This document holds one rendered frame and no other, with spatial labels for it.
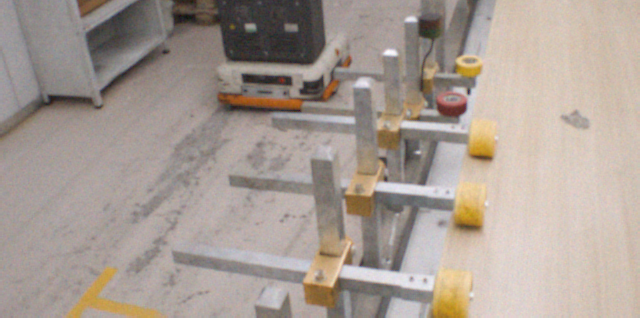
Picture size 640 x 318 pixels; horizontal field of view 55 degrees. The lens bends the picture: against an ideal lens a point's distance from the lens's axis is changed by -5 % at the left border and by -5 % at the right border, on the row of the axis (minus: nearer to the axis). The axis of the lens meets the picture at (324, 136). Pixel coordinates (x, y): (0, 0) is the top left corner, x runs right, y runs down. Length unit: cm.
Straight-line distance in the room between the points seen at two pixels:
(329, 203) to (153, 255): 181
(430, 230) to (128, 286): 137
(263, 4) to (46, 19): 136
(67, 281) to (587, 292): 213
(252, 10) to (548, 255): 258
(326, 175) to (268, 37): 257
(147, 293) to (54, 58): 200
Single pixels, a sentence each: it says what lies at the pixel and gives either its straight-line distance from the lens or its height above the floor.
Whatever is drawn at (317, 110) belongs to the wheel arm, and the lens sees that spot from 179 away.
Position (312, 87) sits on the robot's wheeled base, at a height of 19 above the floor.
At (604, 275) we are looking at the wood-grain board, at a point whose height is 90.
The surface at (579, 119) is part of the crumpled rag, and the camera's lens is 162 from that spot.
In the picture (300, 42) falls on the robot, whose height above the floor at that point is 42.
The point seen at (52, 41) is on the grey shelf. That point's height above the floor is 45.
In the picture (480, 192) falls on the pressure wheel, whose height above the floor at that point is 98.
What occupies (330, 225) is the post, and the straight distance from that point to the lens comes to 105.
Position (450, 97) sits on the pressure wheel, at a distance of 169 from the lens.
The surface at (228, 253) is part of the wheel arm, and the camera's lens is 114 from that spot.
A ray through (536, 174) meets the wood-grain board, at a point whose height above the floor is 90.
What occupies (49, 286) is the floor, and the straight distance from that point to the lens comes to 280.
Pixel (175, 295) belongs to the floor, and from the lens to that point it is 255.
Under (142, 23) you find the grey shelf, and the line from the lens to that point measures 481.
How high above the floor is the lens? 167
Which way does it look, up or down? 30 degrees down
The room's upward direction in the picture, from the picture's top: 5 degrees counter-clockwise
